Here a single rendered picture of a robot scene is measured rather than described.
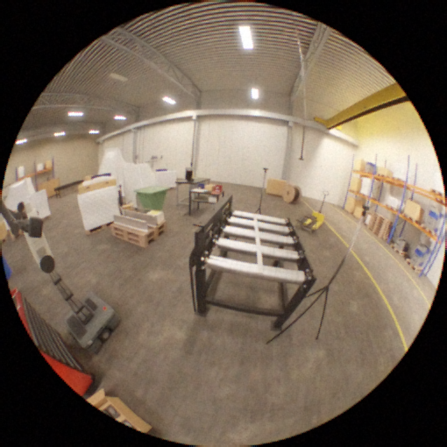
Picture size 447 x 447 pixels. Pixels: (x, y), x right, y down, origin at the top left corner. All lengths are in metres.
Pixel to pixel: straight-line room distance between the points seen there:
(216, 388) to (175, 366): 0.45
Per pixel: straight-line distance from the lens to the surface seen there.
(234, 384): 1.63
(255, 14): 7.75
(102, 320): 1.80
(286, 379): 1.79
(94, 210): 4.18
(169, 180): 8.14
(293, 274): 1.17
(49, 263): 1.44
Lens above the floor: 1.62
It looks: 25 degrees down
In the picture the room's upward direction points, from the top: 5 degrees clockwise
